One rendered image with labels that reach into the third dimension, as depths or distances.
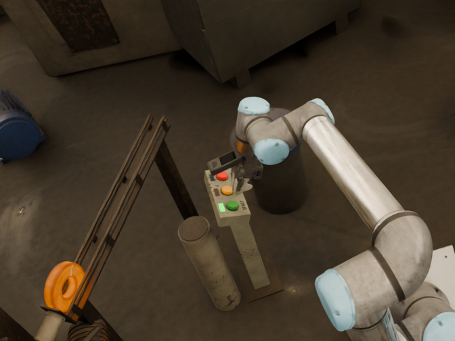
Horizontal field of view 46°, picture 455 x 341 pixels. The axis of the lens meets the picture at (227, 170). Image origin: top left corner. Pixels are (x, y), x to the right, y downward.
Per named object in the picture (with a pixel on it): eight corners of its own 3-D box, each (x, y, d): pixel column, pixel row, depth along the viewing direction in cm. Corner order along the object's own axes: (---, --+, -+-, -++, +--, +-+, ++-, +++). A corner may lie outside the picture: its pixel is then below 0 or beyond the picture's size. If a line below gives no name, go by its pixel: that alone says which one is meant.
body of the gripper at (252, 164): (261, 180, 176) (266, 153, 168) (235, 183, 174) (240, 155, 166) (254, 165, 181) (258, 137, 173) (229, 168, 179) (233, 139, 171)
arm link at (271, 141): (292, 133, 146) (274, 106, 154) (254, 153, 146) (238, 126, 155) (300, 153, 153) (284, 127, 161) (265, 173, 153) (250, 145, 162)
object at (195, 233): (217, 315, 228) (180, 246, 190) (210, 291, 236) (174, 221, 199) (244, 306, 228) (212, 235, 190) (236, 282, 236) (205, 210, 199)
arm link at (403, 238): (455, 246, 99) (315, 86, 152) (393, 279, 99) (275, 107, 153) (464, 282, 106) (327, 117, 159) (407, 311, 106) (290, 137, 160)
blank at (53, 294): (74, 306, 175) (82, 308, 174) (39, 315, 161) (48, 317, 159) (80, 258, 175) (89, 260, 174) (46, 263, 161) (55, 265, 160)
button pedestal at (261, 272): (250, 308, 226) (212, 220, 182) (235, 262, 243) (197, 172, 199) (286, 295, 226) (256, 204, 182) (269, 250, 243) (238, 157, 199)
